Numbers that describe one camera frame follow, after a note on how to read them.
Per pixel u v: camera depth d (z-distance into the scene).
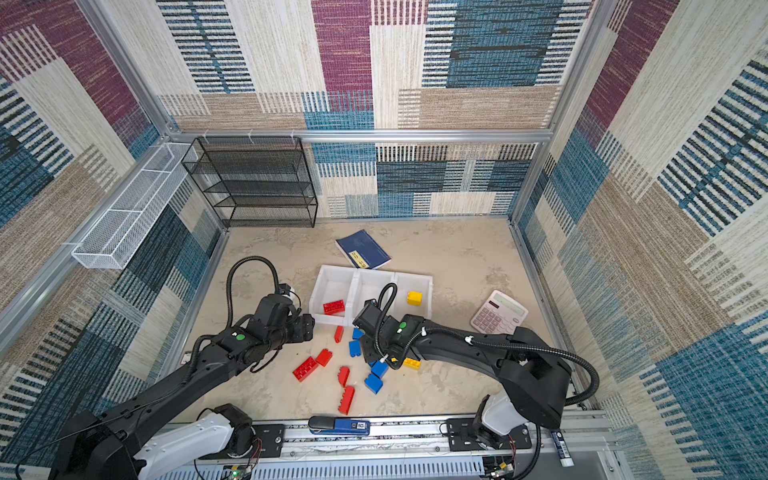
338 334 0.89
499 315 0.92
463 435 0.73
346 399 0.79
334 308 0.95
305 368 0.84
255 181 1.09
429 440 0.75
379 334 0.62
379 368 0.82
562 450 0.70
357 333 0.88
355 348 0.88
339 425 0.73
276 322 0.65
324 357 0.87
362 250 1.11
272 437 0.75
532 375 0.43
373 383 0.82
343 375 0.83
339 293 0.99
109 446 0.39
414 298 0.93
